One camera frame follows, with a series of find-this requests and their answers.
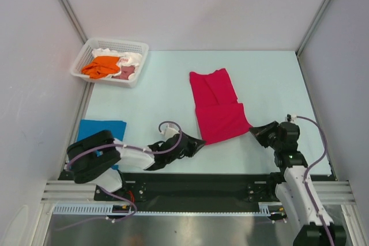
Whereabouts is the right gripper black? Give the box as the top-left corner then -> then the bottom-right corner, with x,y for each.
249,120 -> 282,151

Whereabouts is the red t shirt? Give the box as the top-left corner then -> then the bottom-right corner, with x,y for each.
189,68 -> 251,145

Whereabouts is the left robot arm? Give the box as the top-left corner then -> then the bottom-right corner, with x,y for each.
66,126 -> 206,200

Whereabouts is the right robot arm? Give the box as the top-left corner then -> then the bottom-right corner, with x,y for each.
250,121 -> 347,245

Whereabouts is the maroon t shirt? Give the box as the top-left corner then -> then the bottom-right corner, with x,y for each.
118,66 -> 135,80

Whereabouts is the folded blue t shirt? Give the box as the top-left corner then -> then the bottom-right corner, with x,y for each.
67,119 -> 127,175

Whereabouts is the white t shirt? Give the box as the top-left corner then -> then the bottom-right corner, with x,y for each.
92,48 -> 142,80

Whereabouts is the white plastic basket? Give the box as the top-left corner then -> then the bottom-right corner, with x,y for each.
70,38 -> 149,88

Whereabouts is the orange t shirt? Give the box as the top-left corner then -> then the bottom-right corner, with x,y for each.
81,56 -> 121,80

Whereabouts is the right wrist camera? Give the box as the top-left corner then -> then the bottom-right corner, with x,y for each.
285,114 -> 298,125

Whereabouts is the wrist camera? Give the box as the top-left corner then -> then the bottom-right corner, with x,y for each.
285,114 -> 298,125
161,124 -> 179,140

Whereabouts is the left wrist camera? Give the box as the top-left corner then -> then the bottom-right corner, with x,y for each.
161,124 -> 179,140

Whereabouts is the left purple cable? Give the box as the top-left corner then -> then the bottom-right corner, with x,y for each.
54,121 -> 183,231

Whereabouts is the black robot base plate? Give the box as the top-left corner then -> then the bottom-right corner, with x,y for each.
57,171 -> 338,212

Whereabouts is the white slotted cable duct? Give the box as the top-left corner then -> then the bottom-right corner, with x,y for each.
54,202 -> 284,217

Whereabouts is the right aluminium frame post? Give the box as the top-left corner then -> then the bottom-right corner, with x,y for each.
295,0 -> 333,59

